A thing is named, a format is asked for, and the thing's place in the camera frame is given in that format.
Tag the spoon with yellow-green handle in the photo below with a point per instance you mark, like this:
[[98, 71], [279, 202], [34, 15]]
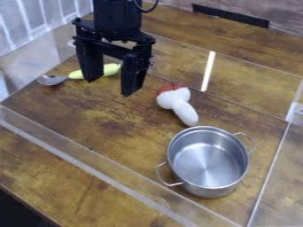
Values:
[[53, 80]]

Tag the clear acrylic front barrier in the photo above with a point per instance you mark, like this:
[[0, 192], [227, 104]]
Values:
[[173, 204]]

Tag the white red plush mushroom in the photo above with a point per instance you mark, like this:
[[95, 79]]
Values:
[[173, 97]]

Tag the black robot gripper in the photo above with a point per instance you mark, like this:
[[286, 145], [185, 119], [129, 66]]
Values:
[[114, 34]]

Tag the clear acrylic right barrier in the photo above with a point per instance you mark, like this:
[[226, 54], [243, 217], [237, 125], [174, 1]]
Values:
[[279, 204]]

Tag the black strip at table back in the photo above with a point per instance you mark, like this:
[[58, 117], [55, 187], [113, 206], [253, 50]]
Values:
[[250, 20]]

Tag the silver metal pot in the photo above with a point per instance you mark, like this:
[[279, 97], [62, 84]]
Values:
[[207, 161]]

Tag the clear acrylic barrier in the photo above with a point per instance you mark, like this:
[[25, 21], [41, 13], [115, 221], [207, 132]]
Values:
[[173, 204], [279, 204]]

